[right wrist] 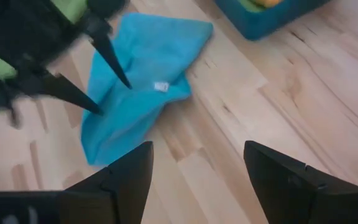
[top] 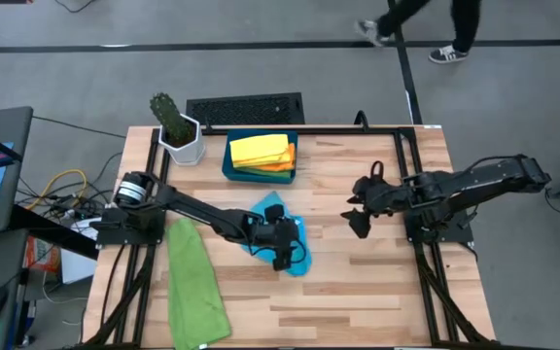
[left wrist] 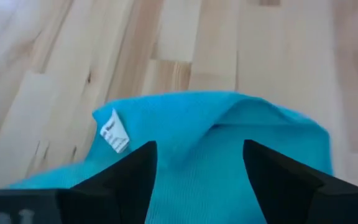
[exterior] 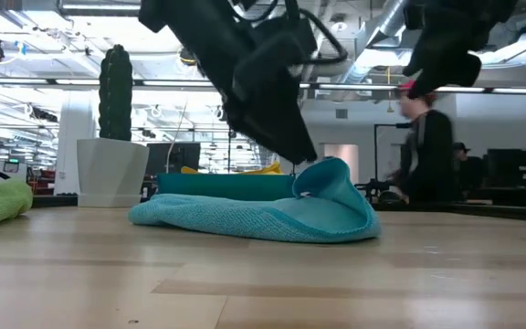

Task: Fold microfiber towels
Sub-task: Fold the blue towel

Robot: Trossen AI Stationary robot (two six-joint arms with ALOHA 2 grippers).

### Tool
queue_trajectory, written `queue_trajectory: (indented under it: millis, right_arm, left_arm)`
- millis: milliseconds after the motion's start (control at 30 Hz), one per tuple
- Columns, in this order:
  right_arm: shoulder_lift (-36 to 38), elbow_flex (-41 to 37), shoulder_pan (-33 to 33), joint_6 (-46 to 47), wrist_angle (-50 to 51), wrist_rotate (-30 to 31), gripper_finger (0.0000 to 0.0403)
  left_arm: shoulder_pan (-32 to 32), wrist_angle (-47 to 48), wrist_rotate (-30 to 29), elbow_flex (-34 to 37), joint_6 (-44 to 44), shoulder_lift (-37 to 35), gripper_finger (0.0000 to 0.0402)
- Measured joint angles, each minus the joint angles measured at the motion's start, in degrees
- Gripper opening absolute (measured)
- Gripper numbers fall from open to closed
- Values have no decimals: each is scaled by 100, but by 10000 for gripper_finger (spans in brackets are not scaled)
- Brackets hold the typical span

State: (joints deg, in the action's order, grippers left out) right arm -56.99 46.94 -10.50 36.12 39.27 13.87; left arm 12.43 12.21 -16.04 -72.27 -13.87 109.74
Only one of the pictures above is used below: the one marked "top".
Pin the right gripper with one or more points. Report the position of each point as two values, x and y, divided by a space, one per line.
384 197

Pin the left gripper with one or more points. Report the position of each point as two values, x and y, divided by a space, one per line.
268 235

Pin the blue microfiber towel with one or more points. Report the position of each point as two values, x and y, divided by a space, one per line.
299 262

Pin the orange microfiber towel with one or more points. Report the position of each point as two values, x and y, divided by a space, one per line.
287 163

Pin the yellow microfiber towel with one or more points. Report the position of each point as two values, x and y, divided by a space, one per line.
260 148

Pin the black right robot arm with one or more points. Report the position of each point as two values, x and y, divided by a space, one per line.
479 182

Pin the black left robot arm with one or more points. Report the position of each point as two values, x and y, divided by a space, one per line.
197 209

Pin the teal plastic bin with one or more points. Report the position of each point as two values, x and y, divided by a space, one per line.
229 172

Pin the white hexagonal planter pot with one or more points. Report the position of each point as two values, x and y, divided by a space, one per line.
185 153

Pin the black floor vent grate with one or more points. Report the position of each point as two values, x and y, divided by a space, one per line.
246 109

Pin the green cactus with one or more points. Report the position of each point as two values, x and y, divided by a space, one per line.
170 116

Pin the white box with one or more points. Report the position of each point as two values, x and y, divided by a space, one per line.
78 265

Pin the person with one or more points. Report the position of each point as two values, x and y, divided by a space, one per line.
465 24

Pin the orange cardboard box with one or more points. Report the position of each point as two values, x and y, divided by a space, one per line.
44 255

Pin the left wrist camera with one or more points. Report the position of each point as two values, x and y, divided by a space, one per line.
291 232

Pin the black aluminium table frame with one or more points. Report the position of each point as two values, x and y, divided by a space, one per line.
387 130

